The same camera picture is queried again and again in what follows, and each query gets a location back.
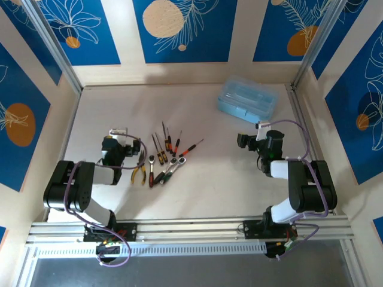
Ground yellow black handle pliers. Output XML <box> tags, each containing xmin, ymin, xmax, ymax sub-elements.
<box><xmin>130</xmin><ymin>150</ymin><xmax>147</xmax><ymax>185</ymax></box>

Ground red handle ratchet wrench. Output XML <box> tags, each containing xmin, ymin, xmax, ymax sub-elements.
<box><xmin>148</xmin><ymin>154</ymin><xmax>157</xmax><ymax>188</ymax></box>

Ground light blue plastic tool box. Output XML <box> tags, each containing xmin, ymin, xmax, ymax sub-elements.
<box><xmin>215</xmin><ymin>75</ymin><xmax>279</xmax><ymax>123</ymax></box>

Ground red black handle screwdriver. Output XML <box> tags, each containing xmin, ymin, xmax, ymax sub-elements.
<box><xmin>178</xmin><ymin>138</ymin><xmax>205</xmax><ymax>158</ymax></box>

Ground aluminium side strip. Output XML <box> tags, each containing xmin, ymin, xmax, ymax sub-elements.
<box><xmin>44</xmin><ymin>89</ymin><xmax>83</xmax><ymax>222</ymax></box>

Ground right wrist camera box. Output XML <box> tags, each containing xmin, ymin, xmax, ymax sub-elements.
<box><xmin>256</xmin><ymin>120</ymin><xmax>272</xmax><ymax>141</ymax></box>

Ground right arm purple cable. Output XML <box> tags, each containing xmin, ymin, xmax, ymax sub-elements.
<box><xmin>260</xmin><ymin>119</ymin><xmax>330</xmax><ymax>261</ymax></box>

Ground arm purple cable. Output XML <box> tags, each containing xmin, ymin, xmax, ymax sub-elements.
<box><xmin>260</xmin><ymin>119</ymin><xmax>330</xmax><ymax>261</ymax></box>
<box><xmin>63</xmin><ymin>134</ymin><xmax>148</xmax><ymax>267</ymax></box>

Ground aluminium side rail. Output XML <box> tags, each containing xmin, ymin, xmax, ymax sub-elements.
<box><xmin>284</xmin><ymin>83</ymin><xmax>338</xmax><ymax>218</ymax></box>

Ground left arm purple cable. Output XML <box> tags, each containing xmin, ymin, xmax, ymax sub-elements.
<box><xmin>63</xmin><ymin>134</ymin><xmax>148</xmax><ymax>267</ymax></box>

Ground blue floral wall panel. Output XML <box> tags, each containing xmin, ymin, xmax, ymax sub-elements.
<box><xmin>38</xmin><ymin>0</ymin><xmax>122</xmax><ymax>66</ymax></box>
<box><xmin>324</xmin><ymin>28</ymin><xmax>383</xmax><ymax>186</ymax></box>
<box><xmin>0</xmin><ymin>41</ymin><xmax>51</xmax><ymax>193</ymax></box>
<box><xmin>311</xmin><ymin>0</ymin><xmax>370</xmax><ymax>81</ymax></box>
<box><xmin>132</xmin><ymin>0</ymin><xmax>239</xmax><ymax>64</ymax></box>
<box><xmin>0</xmin><ymin>0</ymin><xmax>63</xmax><ymax>87</ymax></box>
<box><xmin>253</xmin><ymin>0</ymin><xmax>332</xmax><ymax>63</ymax></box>

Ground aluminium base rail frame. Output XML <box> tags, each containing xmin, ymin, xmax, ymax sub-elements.
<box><xmin>25</xmin><ymin>216</ymin><xmax>354</xmax><ymax>248</ymax></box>

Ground white slotted cable duct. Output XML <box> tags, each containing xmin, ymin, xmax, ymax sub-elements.
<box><xmin>35</xmin><ymin>241</ymin><xmax>267</xmax><ymax>259</ymax></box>

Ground aluminium corner post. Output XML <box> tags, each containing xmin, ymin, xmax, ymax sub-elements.
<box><xmin>22</xmin><ymin>0</ymin><xmax>84</xmax><ymax>94</ymax></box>
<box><xmin>291</xmin><ymin>0</ymin><xmax>351</xmax><ymax>88</ymax></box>

